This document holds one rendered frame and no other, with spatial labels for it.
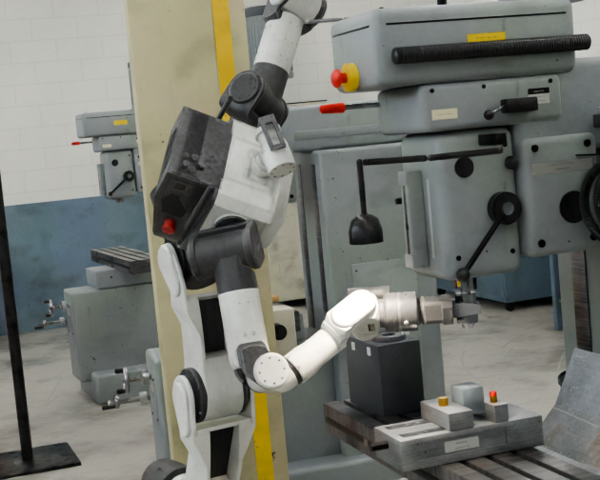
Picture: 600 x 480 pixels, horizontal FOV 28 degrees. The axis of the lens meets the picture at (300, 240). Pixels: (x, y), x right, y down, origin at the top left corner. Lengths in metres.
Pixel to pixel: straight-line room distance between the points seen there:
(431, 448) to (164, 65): 2.01
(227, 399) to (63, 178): 8.54
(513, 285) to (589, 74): 7.37
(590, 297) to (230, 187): 0.90
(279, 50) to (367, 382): 0.90
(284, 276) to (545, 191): 8.58
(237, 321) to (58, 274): 8.97
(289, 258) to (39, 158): 2.51
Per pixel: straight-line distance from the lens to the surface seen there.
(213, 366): 3.03
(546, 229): 2.62
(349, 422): 3.16
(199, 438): 3.06
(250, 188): 2.70
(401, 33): 2.47
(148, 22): 4.21
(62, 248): 11.49
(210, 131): 2.76
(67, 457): 6.66
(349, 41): 2.57
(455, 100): 2.52
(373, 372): 3.12
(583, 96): 2.68
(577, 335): 3.01
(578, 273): 2.96
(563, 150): 2.64
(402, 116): 2.58
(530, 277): 10.08
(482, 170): 2.57
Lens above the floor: 1.66
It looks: 5 degrees down
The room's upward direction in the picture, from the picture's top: 5 degrees counter-clockwise
